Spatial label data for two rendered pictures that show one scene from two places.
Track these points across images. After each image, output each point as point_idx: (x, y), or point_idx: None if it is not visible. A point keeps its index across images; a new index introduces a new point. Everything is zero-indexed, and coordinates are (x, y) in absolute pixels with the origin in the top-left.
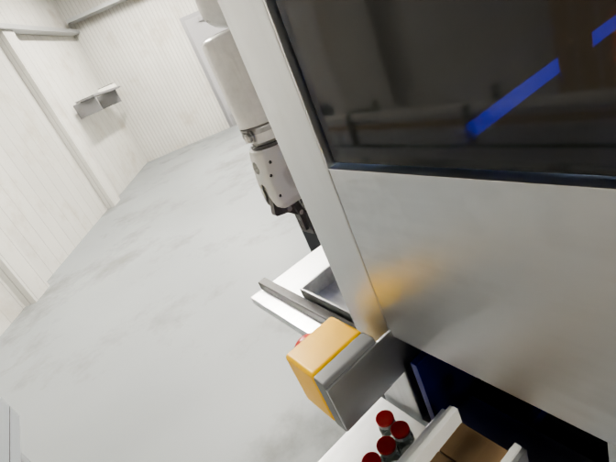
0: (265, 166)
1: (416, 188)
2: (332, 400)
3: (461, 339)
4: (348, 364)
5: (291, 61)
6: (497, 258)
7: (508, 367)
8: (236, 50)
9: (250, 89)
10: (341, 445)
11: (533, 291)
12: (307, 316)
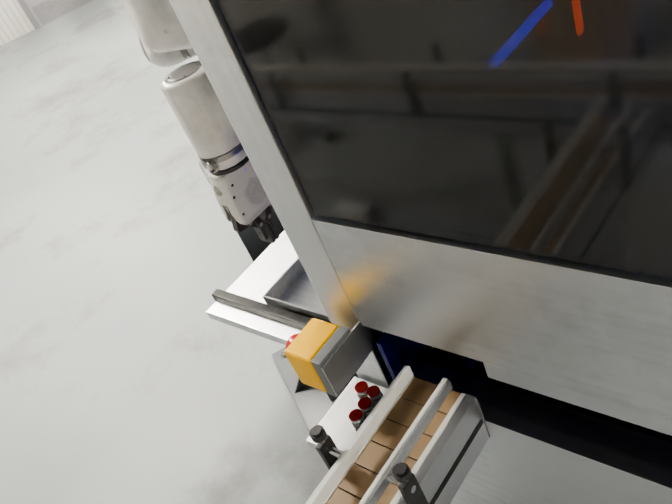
0: (228, 190)
1: (371, 237)
2: (326, 374)
3: (406, 319)
4: (334, 348)
5: (285, 160)
6: (417, 273)
7: (433, 331)
8: (198, 95)
9: (212, 125)
10: (329, 416)
11: (436, 289)
12: (274, 322)
